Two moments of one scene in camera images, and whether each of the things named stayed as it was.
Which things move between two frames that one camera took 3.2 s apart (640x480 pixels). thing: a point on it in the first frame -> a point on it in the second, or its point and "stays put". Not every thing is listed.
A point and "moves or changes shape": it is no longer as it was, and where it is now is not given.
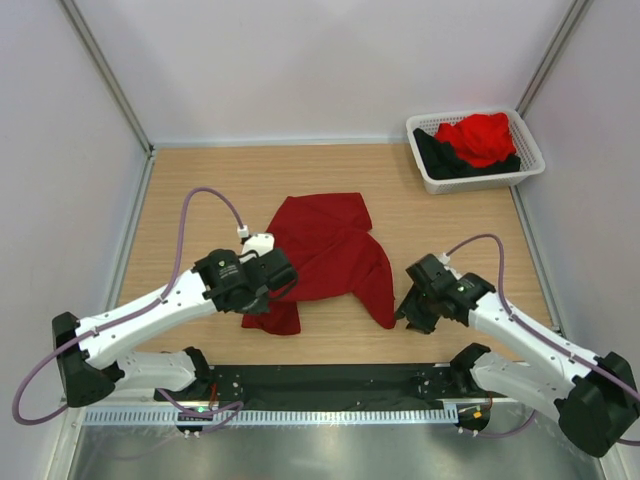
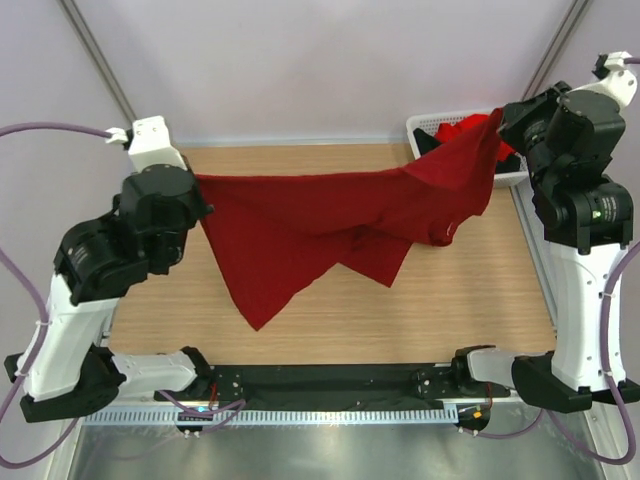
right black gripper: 418,321 -> 520,113
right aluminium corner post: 565,31 stays put
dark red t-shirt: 326,238 moves or changes shape
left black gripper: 262,305 -> 198,207
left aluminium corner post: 103,66 stays put
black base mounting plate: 393,386 stays put
